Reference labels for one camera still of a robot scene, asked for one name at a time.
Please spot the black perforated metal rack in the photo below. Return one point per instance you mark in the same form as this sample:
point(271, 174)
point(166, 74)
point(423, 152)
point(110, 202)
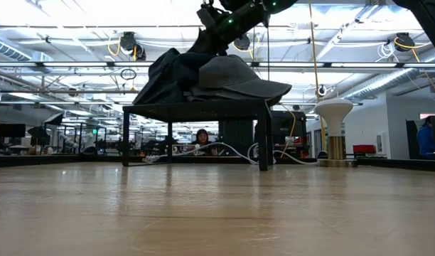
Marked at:
point(203, 110)

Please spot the red box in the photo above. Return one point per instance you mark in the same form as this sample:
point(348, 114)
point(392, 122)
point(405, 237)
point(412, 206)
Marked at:
point(364, 149)

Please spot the black aluminium table frame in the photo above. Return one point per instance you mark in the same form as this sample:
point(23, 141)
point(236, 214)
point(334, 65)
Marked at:
point(25, 160)

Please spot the grey baseball cap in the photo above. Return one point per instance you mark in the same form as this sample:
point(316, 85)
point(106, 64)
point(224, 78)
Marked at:
point(235, 74)
point(210, 96)

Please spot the long black equipment box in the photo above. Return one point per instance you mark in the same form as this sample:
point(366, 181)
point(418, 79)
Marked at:
point(288, 124)

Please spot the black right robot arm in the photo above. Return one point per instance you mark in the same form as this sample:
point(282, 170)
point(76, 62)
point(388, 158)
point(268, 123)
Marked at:
point(249, 17)

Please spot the silver ventilation duct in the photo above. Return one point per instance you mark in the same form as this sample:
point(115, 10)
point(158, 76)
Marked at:
point(381, 83)

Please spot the teal blue fabric hat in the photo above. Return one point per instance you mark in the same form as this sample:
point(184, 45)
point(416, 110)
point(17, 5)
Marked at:
point(167, 67)

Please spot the person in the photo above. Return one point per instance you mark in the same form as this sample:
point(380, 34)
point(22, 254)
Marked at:
point(202, 140)
point(429, 138)

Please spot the white mushroom table lamp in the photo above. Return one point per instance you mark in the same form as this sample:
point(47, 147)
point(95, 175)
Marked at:
point(334, 110)

